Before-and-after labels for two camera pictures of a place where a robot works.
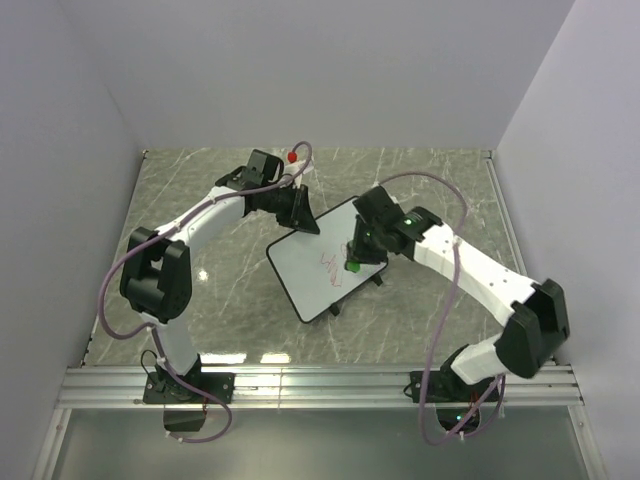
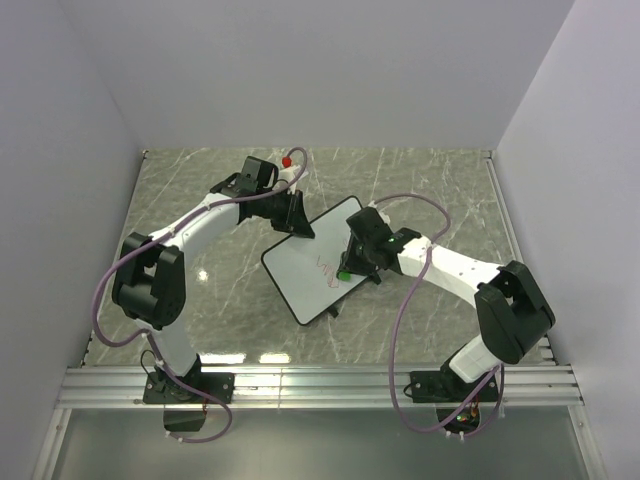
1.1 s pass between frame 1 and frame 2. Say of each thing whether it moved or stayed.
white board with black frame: stayed
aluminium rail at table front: stayed
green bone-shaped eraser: moved
